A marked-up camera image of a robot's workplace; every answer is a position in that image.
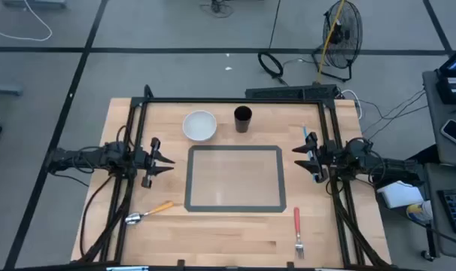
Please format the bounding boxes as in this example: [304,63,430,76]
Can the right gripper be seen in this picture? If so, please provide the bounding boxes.
[291,131,342,184]

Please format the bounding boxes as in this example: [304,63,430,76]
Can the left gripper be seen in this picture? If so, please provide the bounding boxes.
[132,136,176,190]

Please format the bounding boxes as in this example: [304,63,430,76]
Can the blue drinking straw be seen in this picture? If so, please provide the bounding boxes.
[302,125,318,184]

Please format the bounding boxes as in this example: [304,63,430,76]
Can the spoon with orange handle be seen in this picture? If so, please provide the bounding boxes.
[124,200,175,226]

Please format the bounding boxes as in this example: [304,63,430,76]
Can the white ceramic bowl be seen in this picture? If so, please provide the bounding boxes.
[182,109,217,142]

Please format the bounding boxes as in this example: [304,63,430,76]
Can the fork with red handle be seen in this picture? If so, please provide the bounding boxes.
[293,206,306,260]

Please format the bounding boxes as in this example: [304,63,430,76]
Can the black plastic cup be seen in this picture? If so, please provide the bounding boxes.
[233,105,254,134]

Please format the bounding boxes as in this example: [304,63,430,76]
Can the black perforated box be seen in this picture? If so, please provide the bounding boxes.
[245,84,342,101]

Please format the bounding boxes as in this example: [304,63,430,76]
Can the translucent mat with grey border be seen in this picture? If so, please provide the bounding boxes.
[184,145,288,214]

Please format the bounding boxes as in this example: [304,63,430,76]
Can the white box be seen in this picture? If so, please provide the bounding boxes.
[375,180,425,210]

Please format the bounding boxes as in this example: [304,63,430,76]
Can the silver edge plate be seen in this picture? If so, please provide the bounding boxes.
[105,265,150,271]

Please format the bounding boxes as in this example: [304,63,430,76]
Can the black floor fan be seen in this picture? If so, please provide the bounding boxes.
[311,0,364,83]

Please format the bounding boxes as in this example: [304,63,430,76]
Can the canister with yellow-blue label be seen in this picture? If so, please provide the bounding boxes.
[405,199,434,226]

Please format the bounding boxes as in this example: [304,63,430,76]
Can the dark grey desk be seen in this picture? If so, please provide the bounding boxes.
[423,162,456,260]

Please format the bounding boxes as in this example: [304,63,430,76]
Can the grey side table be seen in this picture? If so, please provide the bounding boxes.
[421,69,456,167]

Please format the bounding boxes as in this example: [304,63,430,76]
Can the black smartphone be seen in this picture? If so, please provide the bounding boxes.
[439,118,456,153]

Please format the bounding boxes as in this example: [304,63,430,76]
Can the black laptop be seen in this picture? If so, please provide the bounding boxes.
[434,47,456,105]

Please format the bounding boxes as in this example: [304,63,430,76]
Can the grey floor bar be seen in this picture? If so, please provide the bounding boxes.
[0,83,24,96]

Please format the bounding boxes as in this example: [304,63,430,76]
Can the grey cart base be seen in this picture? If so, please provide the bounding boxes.
[1,0,68,10]

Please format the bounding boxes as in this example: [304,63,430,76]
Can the white looped cable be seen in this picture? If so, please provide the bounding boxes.
[340,89,363,120]

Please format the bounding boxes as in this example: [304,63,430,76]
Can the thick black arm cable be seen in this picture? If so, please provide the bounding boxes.
[78,173,115,259]

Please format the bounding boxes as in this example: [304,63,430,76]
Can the black aluminium rig frame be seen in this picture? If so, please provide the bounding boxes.
[70,84,394,271]

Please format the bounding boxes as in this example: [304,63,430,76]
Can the yellow hanging cable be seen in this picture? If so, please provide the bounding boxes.
[316,0,345,84]

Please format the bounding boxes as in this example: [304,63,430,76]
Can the coiled black floor cable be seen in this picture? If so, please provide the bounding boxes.
[257,50,289,87]

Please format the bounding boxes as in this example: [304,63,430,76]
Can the thin black cable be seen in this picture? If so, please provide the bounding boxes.
[357,89,429,141]

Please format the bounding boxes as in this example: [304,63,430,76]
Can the black hanging cable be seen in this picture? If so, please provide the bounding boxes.
[268,0,282,50]

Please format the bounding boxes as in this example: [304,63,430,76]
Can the tangled black cables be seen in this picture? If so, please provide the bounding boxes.
[198,0,235,19]

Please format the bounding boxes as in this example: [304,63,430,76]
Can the white floor cable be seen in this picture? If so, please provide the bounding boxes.
[0,0,53,42]

